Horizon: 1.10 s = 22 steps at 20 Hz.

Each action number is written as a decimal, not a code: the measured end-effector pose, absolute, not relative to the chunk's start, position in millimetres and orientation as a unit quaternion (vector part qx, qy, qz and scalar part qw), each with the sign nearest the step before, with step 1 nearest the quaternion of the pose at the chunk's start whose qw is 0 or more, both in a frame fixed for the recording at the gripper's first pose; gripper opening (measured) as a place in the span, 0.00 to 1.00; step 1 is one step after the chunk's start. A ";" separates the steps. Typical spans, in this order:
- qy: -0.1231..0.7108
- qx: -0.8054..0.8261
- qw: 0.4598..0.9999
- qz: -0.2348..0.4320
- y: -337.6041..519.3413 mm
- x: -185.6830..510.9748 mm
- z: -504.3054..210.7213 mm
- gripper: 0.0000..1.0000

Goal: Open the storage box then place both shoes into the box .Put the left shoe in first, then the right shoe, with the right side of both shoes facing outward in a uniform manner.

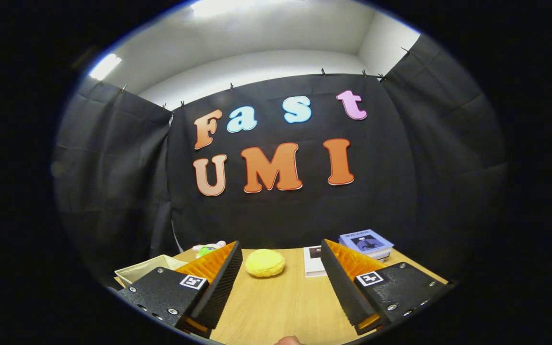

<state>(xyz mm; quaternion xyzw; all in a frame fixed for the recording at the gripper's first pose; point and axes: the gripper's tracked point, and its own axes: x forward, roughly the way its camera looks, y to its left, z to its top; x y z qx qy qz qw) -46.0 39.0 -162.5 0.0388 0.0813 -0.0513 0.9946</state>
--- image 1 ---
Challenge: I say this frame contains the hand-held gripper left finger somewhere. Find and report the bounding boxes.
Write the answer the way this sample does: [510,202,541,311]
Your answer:
[115,241,243,336]

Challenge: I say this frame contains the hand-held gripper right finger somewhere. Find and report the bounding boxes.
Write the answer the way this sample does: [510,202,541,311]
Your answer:
[321,239,450,336]

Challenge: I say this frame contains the brown fabric storage box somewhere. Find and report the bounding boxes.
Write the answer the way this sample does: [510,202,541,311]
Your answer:
[114,254,189,288]

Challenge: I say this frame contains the white book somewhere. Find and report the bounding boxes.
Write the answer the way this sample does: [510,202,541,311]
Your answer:
[303,245,327,278]

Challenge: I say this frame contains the green and pink plush toy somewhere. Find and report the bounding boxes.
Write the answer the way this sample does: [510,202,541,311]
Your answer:
[192,241,227,259]

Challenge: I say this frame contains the yellow plush ball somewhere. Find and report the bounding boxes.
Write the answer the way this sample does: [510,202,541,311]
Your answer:
[245,249,286,278]

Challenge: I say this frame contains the blue portrait cover book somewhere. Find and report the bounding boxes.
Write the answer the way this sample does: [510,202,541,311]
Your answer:
[339,229,395,254]

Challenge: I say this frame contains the black backdrop cloth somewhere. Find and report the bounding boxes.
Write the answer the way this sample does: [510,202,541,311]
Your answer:
[51,34,509,288]

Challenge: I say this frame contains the ceiling strip light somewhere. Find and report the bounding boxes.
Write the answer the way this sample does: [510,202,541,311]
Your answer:
[88,54,122,81]

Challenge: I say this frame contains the ceiling light panel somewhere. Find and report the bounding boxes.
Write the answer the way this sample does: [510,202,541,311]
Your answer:
[190,0,305,20]

